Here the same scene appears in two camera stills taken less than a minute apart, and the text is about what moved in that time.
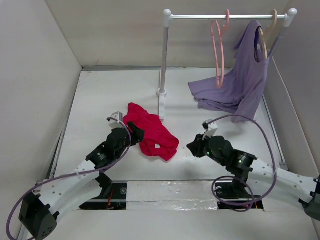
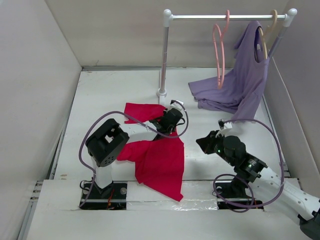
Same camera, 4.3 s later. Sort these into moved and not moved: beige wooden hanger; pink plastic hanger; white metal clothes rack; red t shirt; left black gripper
Moved: left black gripper; red t shirt
Not moved: beige wooden hanger; white metal clothes rack; pink plastic hanger
